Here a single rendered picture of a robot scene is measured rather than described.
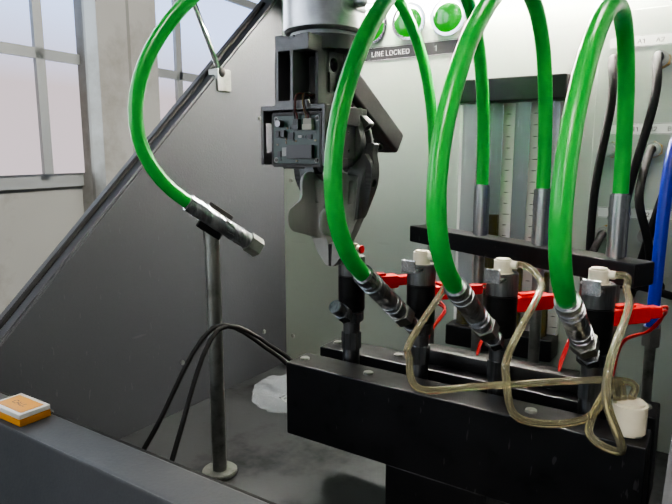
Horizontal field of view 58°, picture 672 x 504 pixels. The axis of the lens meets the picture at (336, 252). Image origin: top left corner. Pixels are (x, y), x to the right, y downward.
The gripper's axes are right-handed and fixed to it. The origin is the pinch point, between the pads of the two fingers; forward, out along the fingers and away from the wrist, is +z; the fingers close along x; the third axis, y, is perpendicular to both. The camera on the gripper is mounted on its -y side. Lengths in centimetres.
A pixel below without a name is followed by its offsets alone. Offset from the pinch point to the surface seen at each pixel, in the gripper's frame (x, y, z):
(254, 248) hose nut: -9.8, 1.1, 0.4
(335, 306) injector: 0.1, 0.2, 5.5
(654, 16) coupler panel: 23.2, -30.3, -25.5
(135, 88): -14.8, 11.8, -15.6
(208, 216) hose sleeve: -11.9, 5.7, -3.3
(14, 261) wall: -175, -61, 27
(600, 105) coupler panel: 18.2, -30.4, -15.8
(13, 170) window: -173, -62, -5
